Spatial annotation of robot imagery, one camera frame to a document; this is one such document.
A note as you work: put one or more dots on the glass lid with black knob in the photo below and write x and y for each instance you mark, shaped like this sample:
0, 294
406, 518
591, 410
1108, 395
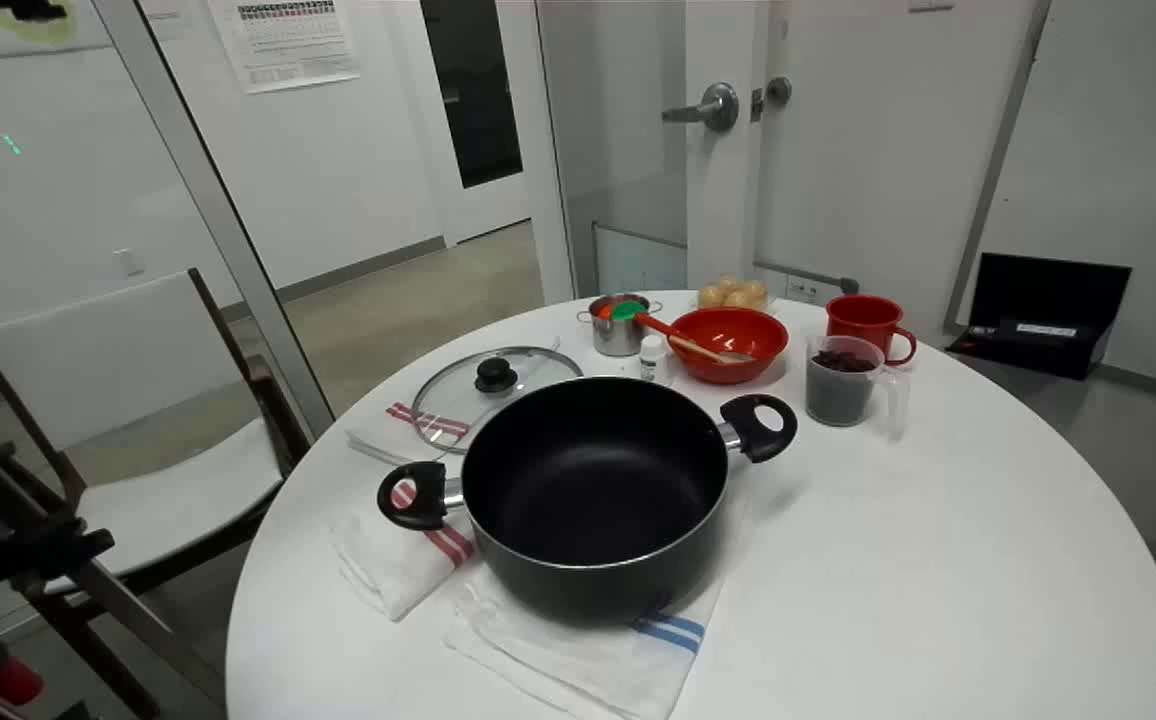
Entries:
464, 395

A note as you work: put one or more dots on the black cooking pot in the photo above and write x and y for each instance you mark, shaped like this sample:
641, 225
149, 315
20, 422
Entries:
598, 497

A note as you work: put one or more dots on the metal cup with colourful items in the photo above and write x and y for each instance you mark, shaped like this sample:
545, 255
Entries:
615, 325

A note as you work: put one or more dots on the small white bottle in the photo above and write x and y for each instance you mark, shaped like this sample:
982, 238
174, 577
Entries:
652, 356

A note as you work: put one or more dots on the red bowl with spoon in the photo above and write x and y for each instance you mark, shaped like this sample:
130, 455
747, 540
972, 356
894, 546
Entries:
722, 345

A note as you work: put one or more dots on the beige round rolls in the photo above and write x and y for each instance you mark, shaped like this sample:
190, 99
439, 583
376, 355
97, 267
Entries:
734, 294

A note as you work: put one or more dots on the clear measuring cup dark contents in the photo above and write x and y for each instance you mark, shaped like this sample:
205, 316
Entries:
849, 386

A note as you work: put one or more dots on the red mug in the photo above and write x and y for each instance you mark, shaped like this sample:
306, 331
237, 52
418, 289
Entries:
876, 321

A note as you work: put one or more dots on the white towel blue stripes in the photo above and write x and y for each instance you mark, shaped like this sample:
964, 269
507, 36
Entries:
623, 668

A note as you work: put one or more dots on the black open case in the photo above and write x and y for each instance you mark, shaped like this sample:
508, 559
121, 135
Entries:
1043, 315

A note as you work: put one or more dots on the silver door handle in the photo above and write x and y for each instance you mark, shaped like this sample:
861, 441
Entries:
719, 108

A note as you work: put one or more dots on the wall sign paper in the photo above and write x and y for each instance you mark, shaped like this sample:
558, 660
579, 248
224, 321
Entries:
281, 44

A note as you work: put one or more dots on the white chair dark frame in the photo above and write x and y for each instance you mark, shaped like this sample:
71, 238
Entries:
97, 371

